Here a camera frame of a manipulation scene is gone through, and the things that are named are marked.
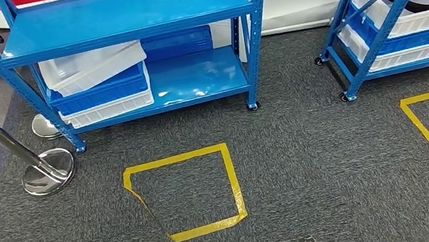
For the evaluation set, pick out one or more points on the blue metal shelf rack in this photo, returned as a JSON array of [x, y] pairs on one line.
[[117, 11]]

